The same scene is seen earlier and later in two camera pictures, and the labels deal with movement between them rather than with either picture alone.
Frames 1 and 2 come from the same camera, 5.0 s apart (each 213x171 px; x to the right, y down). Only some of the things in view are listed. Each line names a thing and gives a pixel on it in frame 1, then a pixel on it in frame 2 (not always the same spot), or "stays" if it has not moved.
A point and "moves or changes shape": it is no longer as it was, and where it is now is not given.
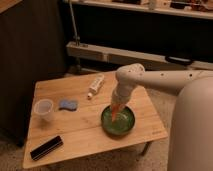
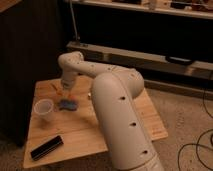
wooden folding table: (64, 120) stays
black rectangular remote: (44, 149) stays
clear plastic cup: (42, 107) stays
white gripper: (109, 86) -> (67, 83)
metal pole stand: (76, 69) stays
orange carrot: (115, 109) moves or changes shape
